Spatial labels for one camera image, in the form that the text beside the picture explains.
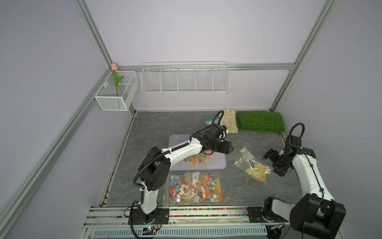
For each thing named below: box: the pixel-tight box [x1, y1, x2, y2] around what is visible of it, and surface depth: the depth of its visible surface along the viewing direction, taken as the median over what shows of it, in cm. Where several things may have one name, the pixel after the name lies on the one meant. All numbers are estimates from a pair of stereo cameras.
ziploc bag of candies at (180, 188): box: [165, 171, 195, 208], surface depth 82 cm
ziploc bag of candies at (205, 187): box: [190, 171, 225, 204], surface depth 82 cm
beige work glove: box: [220, 108, 239, 134], surface depth 116 cm
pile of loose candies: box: [183, 153, 214, 166], surface depth 95 cm
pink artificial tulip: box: [110, 62, 125, 98], surface depth 92 cm
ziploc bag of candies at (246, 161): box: [234, 146, 272, 183], surface depth 87 cm
